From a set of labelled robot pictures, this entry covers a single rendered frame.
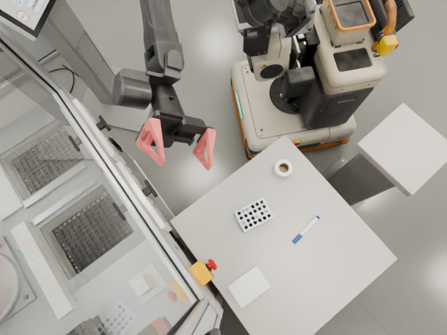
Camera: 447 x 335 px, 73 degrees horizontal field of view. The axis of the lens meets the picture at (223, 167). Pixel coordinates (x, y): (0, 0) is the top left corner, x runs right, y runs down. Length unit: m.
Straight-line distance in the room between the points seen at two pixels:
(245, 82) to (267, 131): 0.35
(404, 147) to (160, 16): 1.06
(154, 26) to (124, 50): 1.91
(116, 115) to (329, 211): 1.59
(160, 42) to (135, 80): 0.10
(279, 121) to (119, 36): 1.47
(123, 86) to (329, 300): 0.97
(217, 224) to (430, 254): 1.45
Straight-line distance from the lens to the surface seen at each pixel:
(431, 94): 2.60
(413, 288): 2.19
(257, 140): 1.76
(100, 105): 2.33
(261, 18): 0.92
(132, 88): 0.60
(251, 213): 1.15
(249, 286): 1.14
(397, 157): 1.38
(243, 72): 1.97
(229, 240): 1.16
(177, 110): 0.59
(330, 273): 1.21
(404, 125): 1.44
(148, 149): 0.54
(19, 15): 1.48
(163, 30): 0.67
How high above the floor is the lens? 1.92
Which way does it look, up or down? 73 degrees down
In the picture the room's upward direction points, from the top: 7 degrees counter-clockwise
